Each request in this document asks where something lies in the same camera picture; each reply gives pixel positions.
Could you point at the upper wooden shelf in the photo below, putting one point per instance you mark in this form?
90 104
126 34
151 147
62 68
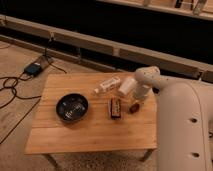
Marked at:
200 9

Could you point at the long wall rail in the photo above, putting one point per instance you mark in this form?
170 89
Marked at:
164 61

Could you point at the white tube package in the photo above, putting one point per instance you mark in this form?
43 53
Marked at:
107 85

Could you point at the black power adapter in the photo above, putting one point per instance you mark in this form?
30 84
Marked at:
33 69

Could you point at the red pepper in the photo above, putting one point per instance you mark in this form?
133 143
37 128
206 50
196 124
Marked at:
134 108

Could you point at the black rectangular box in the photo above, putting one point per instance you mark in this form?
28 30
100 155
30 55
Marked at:
115 108

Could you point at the wooden table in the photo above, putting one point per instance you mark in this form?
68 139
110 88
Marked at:
97 131

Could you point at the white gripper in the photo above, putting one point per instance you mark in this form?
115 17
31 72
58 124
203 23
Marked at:
141 92

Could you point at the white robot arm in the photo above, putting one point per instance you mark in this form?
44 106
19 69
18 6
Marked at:
184 110

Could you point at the white ceramic cup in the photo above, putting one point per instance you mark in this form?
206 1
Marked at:
127 86

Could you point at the dark round bowl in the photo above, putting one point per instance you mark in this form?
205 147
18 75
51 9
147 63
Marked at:
72 107

